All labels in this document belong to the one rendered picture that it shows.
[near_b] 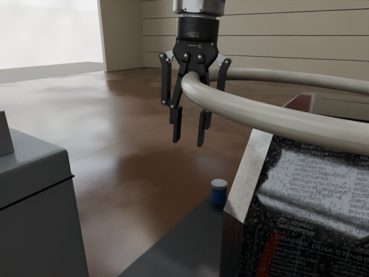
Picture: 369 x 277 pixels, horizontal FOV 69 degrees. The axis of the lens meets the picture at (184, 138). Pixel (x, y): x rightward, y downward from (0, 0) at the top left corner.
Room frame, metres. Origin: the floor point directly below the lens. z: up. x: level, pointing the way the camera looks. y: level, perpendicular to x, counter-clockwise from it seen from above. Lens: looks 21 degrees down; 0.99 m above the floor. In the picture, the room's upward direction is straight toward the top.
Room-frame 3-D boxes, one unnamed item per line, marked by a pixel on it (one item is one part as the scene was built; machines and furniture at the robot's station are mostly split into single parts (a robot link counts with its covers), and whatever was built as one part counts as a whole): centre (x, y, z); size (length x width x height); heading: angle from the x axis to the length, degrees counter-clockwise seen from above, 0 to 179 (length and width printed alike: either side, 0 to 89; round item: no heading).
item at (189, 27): (0.51, -0.02, 0.98); 0.08 x 0.07 x 0.09; 74
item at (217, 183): (1.45, -0.22, 0.08); 0.10 x 0.10 x 0.13
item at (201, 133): (0.50, -0.03, 0.82); 0.03 x 0.01 x 0.07; 164
